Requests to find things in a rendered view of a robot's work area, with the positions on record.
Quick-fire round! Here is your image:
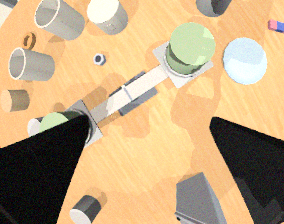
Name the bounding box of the pale green cylinder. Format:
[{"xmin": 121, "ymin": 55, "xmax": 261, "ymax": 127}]
[
  {"xmin": 166, "ymin": 22, "xmax": 215, "ymax": 75},
  {"xmin": 38, "ymin": 112, "xmax": 82, "ymax": 132}
]

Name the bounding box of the pink and blue eraser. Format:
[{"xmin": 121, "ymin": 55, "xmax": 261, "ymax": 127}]
[{"xmin": 267, "ymin": 19, "xmax": 284, "ymax": 35}]

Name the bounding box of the white round dish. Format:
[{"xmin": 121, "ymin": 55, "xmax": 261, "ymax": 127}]
[{"xmin": 222, "ymin": 37, "xmax": 267, "ymax": 85}]

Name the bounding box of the small brown ring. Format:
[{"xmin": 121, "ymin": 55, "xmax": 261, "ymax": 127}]
[{"xmin": 21, "ymin": 32, "xmax": 37, "ymax": 51}]

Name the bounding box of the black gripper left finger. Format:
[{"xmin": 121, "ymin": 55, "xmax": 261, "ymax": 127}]
[{"xmin": 0, "ymin": 115, "xmax": 89, "ymax": 224}]

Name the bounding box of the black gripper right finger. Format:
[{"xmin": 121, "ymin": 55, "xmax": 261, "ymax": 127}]
[{"xmin": 209, "ymin": 117, "xmax": 284, "ymax": 224}]

